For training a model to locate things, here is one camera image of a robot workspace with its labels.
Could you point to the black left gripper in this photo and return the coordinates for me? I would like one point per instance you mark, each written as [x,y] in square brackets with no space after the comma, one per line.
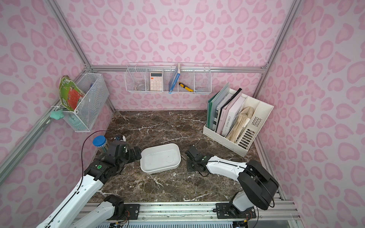
[130,153]

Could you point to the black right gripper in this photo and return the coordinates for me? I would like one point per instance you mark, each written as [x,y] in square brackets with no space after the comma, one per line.
[191,159]

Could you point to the white plastic storage box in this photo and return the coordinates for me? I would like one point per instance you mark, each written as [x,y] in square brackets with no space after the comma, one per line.
[161,158]

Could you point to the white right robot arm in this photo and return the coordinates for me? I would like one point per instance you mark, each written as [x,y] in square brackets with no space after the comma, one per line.
[258,185]

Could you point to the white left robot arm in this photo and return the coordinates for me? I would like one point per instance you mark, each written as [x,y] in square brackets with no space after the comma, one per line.
[112,207]

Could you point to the blue lidded metal can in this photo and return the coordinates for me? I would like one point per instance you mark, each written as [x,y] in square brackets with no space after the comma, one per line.
[100,142]

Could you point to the pink white binder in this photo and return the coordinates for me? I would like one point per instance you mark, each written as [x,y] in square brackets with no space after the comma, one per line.
[232,113]

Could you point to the black binder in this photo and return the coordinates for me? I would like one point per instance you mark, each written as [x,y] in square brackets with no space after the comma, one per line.
[222,110]

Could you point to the green folder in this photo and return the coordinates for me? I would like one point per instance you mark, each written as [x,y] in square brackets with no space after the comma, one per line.
[212,105]

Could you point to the beige paper stack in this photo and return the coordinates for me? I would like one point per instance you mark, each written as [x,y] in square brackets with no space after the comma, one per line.
[240,124]

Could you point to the clear tape roll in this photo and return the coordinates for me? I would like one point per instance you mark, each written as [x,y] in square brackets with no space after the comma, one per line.
[140,86]

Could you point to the yellow utility knife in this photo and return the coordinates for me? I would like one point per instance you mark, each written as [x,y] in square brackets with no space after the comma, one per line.
[185,87]

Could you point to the beige desktop file organizer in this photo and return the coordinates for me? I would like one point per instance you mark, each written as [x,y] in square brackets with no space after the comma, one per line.
[261,112]

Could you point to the green red snack bag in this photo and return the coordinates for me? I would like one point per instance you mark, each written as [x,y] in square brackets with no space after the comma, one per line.
[70,94]

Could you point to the white calculator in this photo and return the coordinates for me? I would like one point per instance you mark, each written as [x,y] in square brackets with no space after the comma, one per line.
[156,81]

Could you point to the blue book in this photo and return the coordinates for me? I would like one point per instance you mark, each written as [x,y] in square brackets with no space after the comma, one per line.
[174,79]

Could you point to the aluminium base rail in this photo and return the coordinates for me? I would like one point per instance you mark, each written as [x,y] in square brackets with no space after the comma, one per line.
[203,211]

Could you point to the white mesh wall basket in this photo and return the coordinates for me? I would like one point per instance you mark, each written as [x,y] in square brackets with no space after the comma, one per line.
[83,118]

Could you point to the mint green wall hook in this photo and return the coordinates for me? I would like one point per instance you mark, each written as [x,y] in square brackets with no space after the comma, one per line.
[57,115]

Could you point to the white wire wall shelf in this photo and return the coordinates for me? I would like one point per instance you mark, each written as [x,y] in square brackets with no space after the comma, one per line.
[194,75]

